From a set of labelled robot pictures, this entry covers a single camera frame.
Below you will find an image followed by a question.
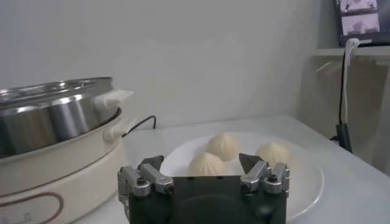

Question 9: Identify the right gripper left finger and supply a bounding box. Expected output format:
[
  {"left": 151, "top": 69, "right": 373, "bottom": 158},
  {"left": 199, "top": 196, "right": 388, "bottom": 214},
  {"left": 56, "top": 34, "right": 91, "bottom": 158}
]
[{"left": 117, "top": 155, "right": 174, "bottom": 198}]

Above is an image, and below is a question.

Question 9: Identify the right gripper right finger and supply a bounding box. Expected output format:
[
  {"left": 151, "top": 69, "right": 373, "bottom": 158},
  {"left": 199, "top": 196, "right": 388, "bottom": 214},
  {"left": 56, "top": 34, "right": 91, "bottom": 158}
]
[{"left": 239, "top": 153, "right": 290, "bottom": 195}]

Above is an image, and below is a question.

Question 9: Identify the white steamed baozi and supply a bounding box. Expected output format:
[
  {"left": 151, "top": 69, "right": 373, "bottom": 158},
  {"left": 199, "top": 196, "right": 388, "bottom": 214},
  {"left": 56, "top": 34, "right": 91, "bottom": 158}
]
[
  {"left": 206, "top": 132, "right": 243, "bottom": 161},
  {"left": 255, "top": 142, "right": 294, "bottom": 168},
  {"left": 188, "top": 152, "right": 227, "bottom": 177}
]

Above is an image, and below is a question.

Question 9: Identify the stainless steel steamer basket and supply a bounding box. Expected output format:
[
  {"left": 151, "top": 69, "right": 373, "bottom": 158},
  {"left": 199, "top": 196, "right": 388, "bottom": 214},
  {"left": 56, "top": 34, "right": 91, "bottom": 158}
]
[{"left": 0, "top": 77, "right": 135, "bottom": 158}]

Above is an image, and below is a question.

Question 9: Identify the white round plate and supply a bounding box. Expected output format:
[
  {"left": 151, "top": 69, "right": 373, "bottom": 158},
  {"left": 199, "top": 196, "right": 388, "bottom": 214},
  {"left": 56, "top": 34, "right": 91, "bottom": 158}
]
[{"left": 160, "top": 131, "right": 325, "bottom": 222}]

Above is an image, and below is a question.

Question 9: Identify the cream electric cooker base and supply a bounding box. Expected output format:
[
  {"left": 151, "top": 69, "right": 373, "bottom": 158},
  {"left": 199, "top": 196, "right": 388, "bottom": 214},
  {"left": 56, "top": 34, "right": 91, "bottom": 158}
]
[{"left": 0, "top": 108, "right": 138, "bottom": 224}]

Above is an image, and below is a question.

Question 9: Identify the grey open laptop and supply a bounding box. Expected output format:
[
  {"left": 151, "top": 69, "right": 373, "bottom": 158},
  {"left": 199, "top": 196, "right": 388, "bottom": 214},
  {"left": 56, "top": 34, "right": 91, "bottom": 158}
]
[{"left": 334, "top": 0, "right": 390, "bottom": 47}]

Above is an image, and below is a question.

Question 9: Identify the black cooker power cord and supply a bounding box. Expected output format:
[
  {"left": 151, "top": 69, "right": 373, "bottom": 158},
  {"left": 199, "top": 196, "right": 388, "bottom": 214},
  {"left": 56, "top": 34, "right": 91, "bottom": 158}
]
[{"left": 121, "top": 114, "right": 157, "bottom": 138}]

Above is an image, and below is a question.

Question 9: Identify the black cable with adapter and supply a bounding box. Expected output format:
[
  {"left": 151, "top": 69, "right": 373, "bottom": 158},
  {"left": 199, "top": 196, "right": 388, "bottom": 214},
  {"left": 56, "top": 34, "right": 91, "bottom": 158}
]
[{"left": 330, "top": 50, "right": 353, "bottom": 153}]

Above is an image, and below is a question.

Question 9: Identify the white laptop cable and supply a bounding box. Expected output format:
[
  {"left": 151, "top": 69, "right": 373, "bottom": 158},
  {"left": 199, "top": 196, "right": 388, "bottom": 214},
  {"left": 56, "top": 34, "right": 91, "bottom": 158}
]
[{"left": 342, "top": 38, "right": 373, "bottom": 123}]

